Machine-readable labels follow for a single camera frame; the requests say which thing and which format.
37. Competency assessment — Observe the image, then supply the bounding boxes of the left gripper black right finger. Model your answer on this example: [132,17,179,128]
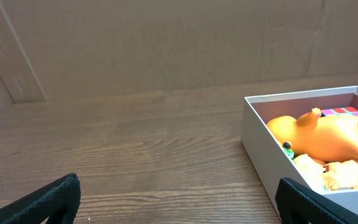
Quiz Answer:
[275,178,358,223]

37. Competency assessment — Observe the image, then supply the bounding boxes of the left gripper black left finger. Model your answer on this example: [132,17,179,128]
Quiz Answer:
[0,174,81,224]

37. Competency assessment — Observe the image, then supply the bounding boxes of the white box pink interior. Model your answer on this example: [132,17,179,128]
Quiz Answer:
[241,86,358,214]

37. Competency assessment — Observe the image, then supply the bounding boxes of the white plush duck toy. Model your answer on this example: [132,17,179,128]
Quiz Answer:
[293,154,358,192]

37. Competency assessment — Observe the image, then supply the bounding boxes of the orange dinosaur figure toy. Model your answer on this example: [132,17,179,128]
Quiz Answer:
[267,108,358,163]

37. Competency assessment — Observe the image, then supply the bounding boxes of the multicoloured puzzle cube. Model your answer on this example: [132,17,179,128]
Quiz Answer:
[322,106,358,116]

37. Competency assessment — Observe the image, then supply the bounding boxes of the green round wheel toy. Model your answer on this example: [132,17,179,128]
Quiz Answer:
[283,148,295,160]

